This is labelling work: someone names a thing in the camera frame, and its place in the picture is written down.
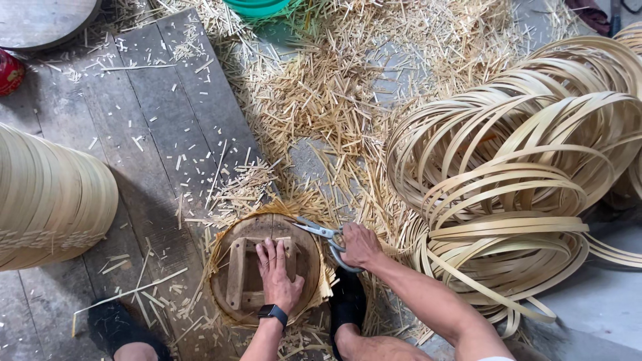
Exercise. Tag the person's left hand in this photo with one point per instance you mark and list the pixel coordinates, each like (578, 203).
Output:
(277, 283)

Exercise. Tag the person's right hand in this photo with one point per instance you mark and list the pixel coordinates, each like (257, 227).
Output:
(362, 246)

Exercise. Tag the round wooden basket mould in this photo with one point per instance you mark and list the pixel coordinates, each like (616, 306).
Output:
(240, 281)

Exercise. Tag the steel scissors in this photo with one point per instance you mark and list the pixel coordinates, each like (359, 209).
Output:
(318, 230)

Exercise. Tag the black smartwatch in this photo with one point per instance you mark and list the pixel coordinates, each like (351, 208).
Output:
(273, 312)

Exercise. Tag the unfinished woven bamboo basket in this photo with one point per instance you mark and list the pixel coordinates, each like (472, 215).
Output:
(326, 288)

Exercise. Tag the person's right black shoe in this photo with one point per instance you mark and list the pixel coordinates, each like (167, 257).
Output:
(347, 301)

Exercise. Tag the person's black shoe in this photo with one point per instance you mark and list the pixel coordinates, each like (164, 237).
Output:
(113, 326)
(347, 301)

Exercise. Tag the person's right leg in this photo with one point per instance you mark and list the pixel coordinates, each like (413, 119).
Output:
(381, 348)

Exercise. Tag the person's leg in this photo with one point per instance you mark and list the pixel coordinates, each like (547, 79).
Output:
(135, 352)
(381, 348)

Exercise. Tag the heap of bamboo trimmings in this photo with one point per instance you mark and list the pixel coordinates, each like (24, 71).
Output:
(326, 95)

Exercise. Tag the person's left leg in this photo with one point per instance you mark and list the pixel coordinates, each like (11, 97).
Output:
(135, 352)

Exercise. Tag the pile of bamboo strip hoops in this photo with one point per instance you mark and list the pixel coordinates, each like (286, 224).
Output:
(506, 170)

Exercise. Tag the person's left black shoe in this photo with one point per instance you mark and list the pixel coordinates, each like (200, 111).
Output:
(113, 326)

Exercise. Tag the grey wooden plank platform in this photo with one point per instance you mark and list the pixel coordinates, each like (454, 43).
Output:
(155, 130)

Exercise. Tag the stack of woven bamboo baskets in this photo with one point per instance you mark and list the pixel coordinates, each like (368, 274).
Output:
(50, 200)

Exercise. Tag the green plastic basin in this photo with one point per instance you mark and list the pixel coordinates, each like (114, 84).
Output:
(258, 7)

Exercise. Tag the dark red cloth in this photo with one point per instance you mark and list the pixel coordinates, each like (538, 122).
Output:
(592, 12)

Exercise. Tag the red tin can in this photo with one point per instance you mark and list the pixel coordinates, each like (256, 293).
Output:
(10, 72)

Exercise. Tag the round grey wooden board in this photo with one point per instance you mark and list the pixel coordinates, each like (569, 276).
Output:
(42, 20)

